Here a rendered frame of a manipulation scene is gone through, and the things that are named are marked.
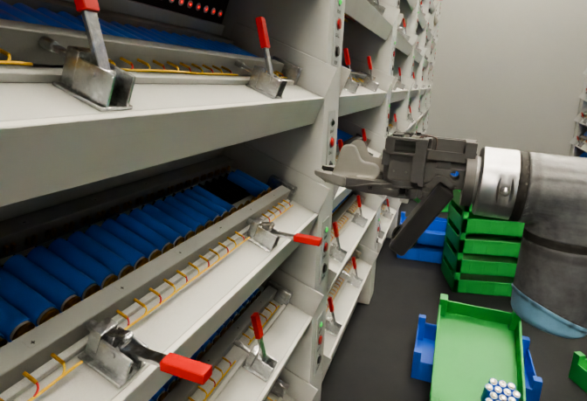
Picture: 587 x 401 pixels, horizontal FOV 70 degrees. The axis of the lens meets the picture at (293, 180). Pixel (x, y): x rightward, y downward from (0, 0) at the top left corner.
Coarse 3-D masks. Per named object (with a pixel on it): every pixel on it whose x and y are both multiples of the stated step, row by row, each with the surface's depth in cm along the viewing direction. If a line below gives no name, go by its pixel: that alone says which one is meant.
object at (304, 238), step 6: (270, 228) 55; (276, 234) 54; (282, 234) 54; (288, 234) 54; (294, 234) 54; (300, 234) 54; (294, 240) 53; (300, 240) 53; (306, 240) 53; (312, 240) 53; (318, 240) 52
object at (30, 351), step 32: (288, 192) 70; (224, 224) 52; (160, 256) 41; (192, 256) 44; (224, 256) 48; (128, 288) 36; (64, 320) 30; (96, 320) 32; (128, 320) 34; (0, 352) 26; (32, 352) 27; (0, 384) 26
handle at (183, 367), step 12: (132, 336) 31; (120, 348) 30; (132, 348) 30; (144, 348) 31; (144, 360) 30; (156, 360) 29; (168, 360) 29; (180, 360) 29; (192, 360) 29; (168, 372) 29; (180, 372) 29; (192, 372) 28; (204, 372) 28
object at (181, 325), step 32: (192, 160) 64; (256, 160) 73; (64, 192) 42; (320, 192) 71; (96, 224) 46; (288, 224) 64; (256, 256) 52; (192, 288) 42; (224, 288) 44; (256, 288) 54; (160, 320) 37; (192, 320) 38; (224, 320) 46; (192, 352) 40; (64, 384) 29; (96, 384) 29; (128, 384) 30; (160, 384) 36
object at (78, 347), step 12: (228, 240) 52; (180, 276) 42; (156, 288) 39; (168, 288) 41; (144, 300) 38; (132, 312) 36; (72, 348) 31; (84, 348) 31; (36, 372) 28; (48, 372) 29; (24, 384) 27; (0, 396) 26; (12, 396) 26
